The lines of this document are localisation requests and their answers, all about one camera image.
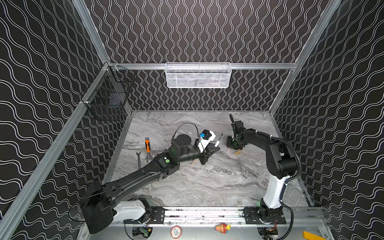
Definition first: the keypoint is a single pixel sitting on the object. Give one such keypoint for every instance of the yellow block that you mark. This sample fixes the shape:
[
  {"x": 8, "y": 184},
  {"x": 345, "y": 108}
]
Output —
[{"x": 310, "y": 236}]

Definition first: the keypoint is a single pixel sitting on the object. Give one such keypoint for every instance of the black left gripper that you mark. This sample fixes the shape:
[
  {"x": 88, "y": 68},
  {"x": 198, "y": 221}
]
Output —
[{"x": 205, "y": 153}]

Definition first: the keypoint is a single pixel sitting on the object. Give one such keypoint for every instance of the steel wrench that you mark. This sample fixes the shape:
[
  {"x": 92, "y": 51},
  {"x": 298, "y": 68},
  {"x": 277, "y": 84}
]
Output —
[{"x": 139, "y": 159}]

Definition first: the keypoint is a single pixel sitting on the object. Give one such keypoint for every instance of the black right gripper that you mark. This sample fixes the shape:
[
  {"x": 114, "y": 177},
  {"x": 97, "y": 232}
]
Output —
[{"x": 235, "y": 134}]

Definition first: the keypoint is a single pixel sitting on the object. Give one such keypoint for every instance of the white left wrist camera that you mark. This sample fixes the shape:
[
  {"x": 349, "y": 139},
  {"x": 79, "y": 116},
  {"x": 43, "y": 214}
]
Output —
[{"x": 204, "y": 138}]

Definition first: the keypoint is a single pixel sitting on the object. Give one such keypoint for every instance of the black wire mesh basket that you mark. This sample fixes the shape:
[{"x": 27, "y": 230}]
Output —
[{"x": 109, "y": 100}]

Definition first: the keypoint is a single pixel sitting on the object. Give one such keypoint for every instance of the white wire mesh basket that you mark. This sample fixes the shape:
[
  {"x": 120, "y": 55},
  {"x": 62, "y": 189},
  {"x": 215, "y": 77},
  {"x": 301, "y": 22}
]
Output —
[{"x": 195, "y": 75}]

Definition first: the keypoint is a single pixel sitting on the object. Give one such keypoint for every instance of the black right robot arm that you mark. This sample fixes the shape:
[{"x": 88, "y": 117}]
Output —
[{"x": 282, "y": 161}]

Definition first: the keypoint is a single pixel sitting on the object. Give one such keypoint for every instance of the orange handled screwdriver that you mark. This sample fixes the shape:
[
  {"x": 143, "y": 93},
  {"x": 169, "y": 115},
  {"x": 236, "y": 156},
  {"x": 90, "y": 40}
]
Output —
[{"x": 148, "y": 149}]

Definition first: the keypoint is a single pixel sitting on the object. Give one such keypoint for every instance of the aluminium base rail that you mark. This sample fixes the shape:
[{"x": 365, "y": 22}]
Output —
[{"x": 135, "y": 213}]

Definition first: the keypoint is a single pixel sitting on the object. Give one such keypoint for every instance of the small red yellow toy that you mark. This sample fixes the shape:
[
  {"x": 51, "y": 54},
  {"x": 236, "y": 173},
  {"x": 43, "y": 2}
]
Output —
[{"x": 223, "y": 228}]

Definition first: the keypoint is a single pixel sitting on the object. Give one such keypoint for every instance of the thin pink pen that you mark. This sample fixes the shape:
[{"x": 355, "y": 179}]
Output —
[{"x": 219, "y": 140}]

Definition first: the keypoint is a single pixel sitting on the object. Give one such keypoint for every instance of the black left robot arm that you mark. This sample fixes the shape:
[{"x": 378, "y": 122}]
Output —
[{"x": 99, "y": 203}]

